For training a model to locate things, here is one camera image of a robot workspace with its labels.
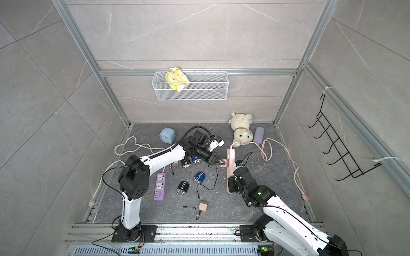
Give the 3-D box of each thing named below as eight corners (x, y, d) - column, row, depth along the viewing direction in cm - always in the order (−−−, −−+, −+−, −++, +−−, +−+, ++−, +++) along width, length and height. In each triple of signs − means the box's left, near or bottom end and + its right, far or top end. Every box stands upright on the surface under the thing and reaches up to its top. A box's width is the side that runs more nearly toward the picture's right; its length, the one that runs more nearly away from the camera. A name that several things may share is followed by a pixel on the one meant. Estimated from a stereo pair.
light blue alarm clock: (162, 142, 111) (159, 134, 104) (166, 135, 115) (163, 126, 109) (172, 145, 110) (170, 137, 103) (177, 137, 114) (174, 129, 107)
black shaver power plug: (177, 192, 88) (175, 190, 86) (182, 182, 92) (181, 179, 90) (184, 195, 87) (183, 193, 85) (189, 185, 91) (189, 182, 88)
